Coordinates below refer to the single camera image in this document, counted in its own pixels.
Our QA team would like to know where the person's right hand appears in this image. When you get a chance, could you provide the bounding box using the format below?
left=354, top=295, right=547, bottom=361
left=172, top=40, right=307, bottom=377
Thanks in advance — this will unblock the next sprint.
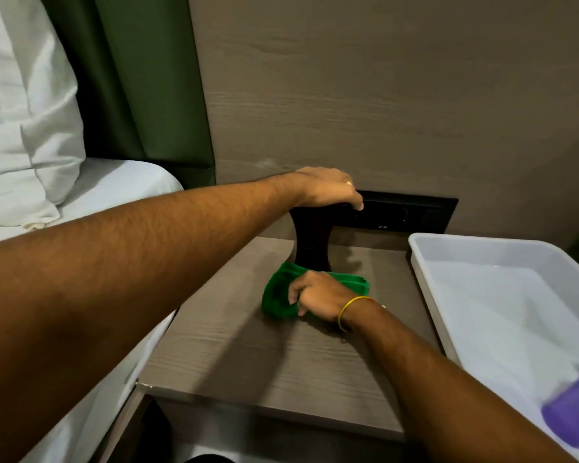
left=287, top=270, right=373, bottom=329

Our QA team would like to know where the green padded headboard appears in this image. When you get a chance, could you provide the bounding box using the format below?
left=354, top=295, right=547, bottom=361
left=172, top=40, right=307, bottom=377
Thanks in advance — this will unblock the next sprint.
left=38, top=0, right=218, bottom=190

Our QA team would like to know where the person's right forearm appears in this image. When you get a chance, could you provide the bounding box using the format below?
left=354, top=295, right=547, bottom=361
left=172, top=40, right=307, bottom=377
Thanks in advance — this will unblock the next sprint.
left=342, top=299, right=577, bottom=463

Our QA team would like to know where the black socket panel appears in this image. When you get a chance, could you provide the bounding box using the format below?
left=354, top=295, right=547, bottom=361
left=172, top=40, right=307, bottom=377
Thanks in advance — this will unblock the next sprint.
left=336, top=189, right=460, bottom=235

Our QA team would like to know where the dark red speckled vase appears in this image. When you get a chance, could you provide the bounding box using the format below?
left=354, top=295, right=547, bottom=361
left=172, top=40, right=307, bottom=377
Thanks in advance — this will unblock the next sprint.
left=288, top=201, right=342, bottom=273

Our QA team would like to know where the person's left hand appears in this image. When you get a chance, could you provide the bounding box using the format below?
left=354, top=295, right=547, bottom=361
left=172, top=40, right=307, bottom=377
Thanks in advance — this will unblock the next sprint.
left=289, top=166, right=365, bottom=212

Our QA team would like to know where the white plastic tray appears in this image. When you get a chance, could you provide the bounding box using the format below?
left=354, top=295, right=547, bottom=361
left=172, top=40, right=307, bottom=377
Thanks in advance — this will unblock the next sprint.
left=408, top=231, right=579, bottom=463

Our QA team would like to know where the person's left forearm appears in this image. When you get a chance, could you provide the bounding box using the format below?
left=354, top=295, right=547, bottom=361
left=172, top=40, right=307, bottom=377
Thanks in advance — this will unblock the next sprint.
left=0, top=172, right=312, bottom=463

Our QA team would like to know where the grey wooden nightstand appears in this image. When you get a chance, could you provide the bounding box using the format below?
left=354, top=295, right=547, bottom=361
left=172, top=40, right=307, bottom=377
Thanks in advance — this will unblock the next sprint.
left=95, top=235, right=447, bottom=463

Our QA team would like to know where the white pillow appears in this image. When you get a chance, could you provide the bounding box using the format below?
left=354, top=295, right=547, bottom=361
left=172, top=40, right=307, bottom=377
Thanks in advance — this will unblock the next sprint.
left=0, top=0, right=88, bottom=231

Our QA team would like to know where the green cloth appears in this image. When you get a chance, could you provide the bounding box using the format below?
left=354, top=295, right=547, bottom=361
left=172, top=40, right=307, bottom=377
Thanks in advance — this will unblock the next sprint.
left=261, top=262, right=371, bottom=320

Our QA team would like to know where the purple spray bottle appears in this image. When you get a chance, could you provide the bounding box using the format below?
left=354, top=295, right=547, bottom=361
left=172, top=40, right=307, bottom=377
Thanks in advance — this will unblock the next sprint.
left=541, top=363, right=579, bottom=450

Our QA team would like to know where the white bed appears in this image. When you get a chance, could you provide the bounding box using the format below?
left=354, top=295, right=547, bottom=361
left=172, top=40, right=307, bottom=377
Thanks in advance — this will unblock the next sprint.
left=0, top=156, right=185, bottom=463

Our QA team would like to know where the yellow wrist band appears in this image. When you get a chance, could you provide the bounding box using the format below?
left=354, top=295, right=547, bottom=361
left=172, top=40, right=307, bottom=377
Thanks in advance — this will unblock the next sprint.
left=337, top=295, right=376, bottom=333

